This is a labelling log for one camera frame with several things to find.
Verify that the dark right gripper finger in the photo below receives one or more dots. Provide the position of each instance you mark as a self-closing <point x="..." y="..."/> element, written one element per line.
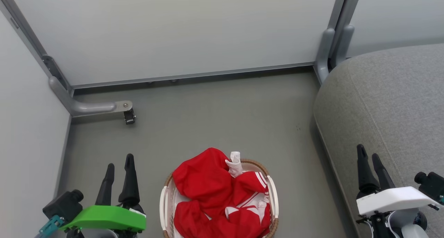
<point x="383" y="177"/>
<point x="365" y="179"/>

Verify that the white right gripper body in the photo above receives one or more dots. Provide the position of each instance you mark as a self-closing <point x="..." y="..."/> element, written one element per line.
<point x="395" y="198"/>

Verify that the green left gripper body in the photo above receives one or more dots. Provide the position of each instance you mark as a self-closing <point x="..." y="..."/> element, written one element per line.
<point x="104" y="217"/>

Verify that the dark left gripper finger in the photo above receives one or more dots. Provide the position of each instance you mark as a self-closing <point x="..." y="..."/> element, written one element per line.
<point x="129" y="186"/>
<point x="105" y="193"/>

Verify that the red white-striped jacket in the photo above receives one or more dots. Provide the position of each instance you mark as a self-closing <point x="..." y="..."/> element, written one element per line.
<point x="204" y="182"/>

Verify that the small white sock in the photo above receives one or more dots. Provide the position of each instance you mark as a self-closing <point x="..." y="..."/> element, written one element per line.
<point x="236" y="167"/>

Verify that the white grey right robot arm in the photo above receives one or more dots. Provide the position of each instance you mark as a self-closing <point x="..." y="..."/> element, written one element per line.
<point x="406" y="224"/>

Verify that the grey fabric sofa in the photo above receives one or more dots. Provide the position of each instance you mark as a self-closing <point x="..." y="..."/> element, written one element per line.
<point x="399" y="109"/>

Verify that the grey partition foot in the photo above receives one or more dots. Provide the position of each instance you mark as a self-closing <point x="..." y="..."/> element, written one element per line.
<point x="86" y="108"/>

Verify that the white laundry basket brown rim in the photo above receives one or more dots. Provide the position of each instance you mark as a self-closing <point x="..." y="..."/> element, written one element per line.
<point x="274" y="196"/>

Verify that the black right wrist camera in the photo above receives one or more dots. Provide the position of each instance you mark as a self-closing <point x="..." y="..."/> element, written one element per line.
<point x="433" y="186"/>

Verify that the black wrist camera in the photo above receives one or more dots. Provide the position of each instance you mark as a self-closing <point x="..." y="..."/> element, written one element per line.
<point x="433" y="186"/>
<point x="64" y="205"/>

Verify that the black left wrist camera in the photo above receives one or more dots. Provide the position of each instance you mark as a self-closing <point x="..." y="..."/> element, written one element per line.
<point x="64" y="205"/>

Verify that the grey partition bottom rail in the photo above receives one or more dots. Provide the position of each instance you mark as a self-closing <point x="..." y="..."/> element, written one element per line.
<point x="194" y="75"/>

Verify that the grey double partition post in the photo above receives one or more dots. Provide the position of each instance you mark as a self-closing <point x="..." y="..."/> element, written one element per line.
<point x="326" y="50"/>

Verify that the grey partition post dark bracket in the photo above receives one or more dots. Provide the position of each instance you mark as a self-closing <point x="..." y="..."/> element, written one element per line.
<point x="26" y="26"/>

